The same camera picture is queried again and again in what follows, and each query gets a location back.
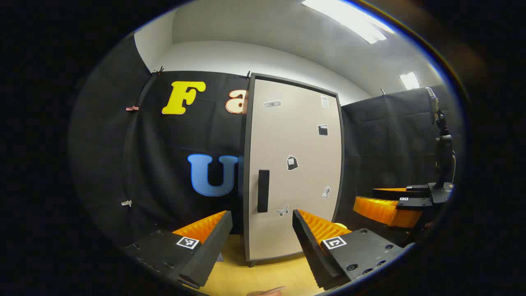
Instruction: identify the long ceiling light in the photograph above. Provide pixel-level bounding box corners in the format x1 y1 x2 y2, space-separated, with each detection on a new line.
301 0 395 44

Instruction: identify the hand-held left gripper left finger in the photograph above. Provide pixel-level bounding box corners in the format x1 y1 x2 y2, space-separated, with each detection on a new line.
123 210 233 289

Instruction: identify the beige cabinet door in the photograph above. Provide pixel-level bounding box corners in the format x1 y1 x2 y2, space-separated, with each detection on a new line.
248 78 342 261

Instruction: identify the small ceiling light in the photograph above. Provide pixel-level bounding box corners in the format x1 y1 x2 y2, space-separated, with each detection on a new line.
400 72 420 90

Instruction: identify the black door handle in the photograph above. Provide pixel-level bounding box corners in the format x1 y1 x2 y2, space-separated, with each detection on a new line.
258 169 270 213

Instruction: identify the black backdrop cloth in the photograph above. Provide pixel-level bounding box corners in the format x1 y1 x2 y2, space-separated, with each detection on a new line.
68 35 465 247

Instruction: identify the dark grey cabinet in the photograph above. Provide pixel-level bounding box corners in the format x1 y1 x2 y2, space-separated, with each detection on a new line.
243 73 345 268

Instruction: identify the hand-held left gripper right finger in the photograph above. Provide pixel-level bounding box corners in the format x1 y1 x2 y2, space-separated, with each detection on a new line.
292 209 406 291

